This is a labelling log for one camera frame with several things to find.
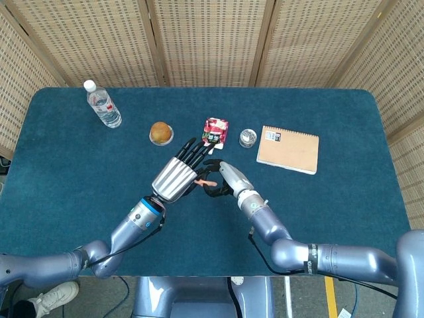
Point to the brown bun in cup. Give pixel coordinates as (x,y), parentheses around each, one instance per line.
(160,132)

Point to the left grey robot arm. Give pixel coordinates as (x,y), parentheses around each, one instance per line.
(49,265)

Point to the blue table cloth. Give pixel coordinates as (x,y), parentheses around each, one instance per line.
(83,198)

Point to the red spouted drink pouch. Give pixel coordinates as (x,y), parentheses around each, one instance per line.
(217,127)

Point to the white sneaker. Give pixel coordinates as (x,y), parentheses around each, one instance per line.
(56,296)

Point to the grey robot torso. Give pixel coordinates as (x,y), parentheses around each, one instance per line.
(198,298)

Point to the clear box of paper clips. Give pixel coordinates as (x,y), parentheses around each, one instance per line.
(247,138)

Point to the woven wooden folding screen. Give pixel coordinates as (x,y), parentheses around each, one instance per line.
(212,39)

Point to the black trouser leg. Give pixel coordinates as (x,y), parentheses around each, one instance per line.
(23,309)

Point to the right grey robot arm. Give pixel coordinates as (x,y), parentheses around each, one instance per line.
(348,261)

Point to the clear plastic water bottle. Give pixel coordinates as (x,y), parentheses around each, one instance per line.
(106,112)

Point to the kraft cover spiral notebook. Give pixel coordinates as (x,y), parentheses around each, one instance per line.
(288,150)

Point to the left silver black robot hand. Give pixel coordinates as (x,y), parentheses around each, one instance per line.
(174,179)

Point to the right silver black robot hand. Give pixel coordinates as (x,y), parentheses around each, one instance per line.
(233,177)

